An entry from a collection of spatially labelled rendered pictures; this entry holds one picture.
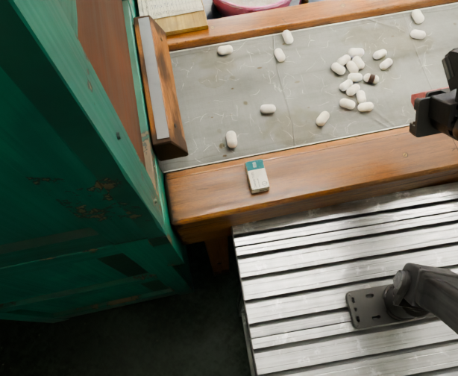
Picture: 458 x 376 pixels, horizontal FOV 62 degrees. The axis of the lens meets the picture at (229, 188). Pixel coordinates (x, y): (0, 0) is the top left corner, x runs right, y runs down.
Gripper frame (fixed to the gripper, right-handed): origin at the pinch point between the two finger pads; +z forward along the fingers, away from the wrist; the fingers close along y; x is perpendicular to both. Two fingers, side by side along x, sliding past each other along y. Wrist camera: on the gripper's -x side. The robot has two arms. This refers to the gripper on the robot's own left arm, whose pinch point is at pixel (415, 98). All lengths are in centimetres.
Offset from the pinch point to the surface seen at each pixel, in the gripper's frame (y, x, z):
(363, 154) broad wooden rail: 8.6, 10.4, 2.0
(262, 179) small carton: 29.8, 9.9, -0.7
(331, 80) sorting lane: 8.4, -0.5, 18.9
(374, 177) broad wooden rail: 8.0, 13.6, -1.8
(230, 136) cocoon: 33.6, 4.4, 9.6
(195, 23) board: 35.7, -15.8, 31.1
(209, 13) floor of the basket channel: 30, -16, 47
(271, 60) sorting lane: 20.1, -5.9, 25.1
